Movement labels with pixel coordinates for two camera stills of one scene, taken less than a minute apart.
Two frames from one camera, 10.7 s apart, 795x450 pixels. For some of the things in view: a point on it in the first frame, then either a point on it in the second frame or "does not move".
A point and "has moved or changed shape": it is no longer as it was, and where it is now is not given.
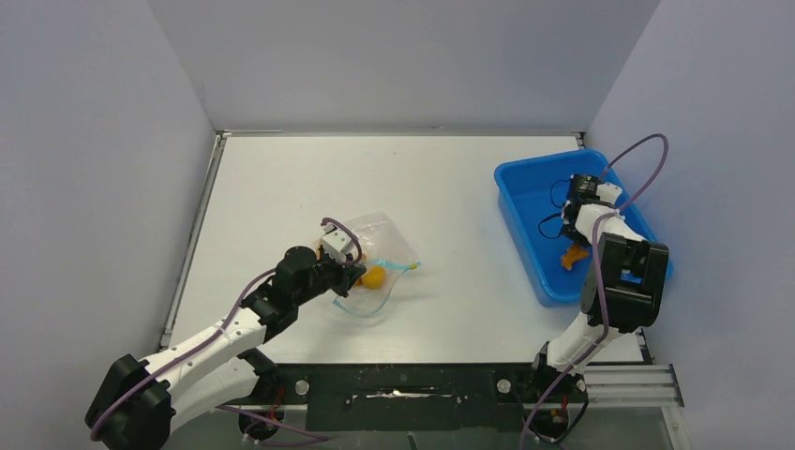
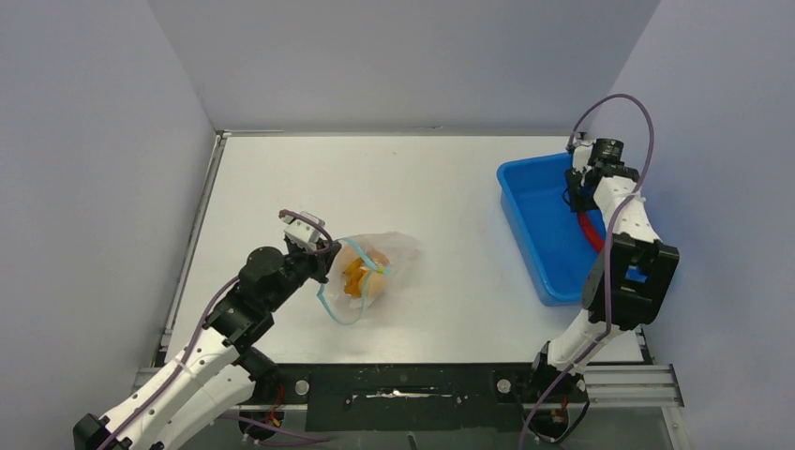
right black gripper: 574,235 -> 577,203
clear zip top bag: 388,253 has moved or changed shape
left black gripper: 348,274 -> 322,258
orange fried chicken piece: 574,252 has moved or changed shape
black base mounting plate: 400,397 does not move
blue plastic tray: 532,191 does not move
